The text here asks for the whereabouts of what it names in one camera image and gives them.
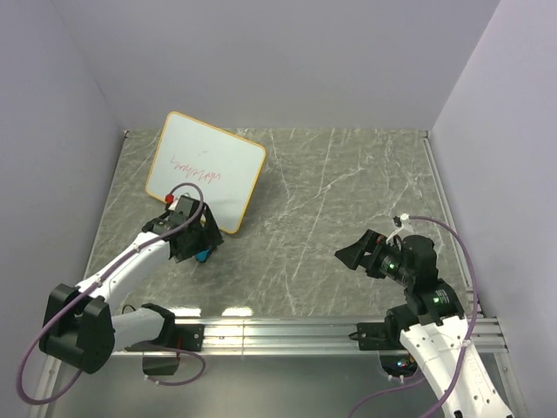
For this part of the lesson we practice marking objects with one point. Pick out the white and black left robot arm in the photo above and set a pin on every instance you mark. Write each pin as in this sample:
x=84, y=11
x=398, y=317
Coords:
x=83, y=327

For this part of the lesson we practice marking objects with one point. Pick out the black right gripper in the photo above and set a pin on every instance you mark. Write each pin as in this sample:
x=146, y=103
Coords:
x=371, y=241

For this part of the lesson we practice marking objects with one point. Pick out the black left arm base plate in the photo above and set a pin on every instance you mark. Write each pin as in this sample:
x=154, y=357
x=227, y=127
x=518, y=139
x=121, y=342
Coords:
x=188, y=337

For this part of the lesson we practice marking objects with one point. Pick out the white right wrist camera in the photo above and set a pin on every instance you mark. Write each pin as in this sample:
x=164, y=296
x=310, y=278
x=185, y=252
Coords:
x=403, y=228

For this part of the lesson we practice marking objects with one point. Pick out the yellow framed whiteboard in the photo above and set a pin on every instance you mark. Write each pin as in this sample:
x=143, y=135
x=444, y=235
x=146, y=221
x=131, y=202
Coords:
x=223, y=165

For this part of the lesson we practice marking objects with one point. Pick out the blue whiteboard eraser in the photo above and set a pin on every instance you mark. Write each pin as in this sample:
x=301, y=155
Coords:
x=203, y=256

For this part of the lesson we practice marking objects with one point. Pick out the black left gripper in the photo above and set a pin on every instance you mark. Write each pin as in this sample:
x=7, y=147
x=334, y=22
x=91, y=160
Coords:
x=210, y=238

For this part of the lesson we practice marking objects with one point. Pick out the aluminium right side rail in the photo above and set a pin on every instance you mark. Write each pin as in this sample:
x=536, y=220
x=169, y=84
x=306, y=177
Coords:
x=466, y=267

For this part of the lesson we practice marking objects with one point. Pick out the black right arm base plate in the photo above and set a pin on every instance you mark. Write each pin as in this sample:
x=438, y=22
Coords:
x=374, y=336

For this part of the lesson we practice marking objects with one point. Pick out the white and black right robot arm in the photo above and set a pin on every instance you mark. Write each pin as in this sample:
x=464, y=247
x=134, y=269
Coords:
x=431, y=326

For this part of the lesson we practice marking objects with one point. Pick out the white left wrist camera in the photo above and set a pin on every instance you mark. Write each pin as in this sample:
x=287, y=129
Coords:
x=181, y=205

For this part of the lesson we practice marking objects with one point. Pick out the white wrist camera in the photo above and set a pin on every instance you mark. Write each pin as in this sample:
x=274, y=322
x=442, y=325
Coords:
x=181, y=205
x=403, y=228

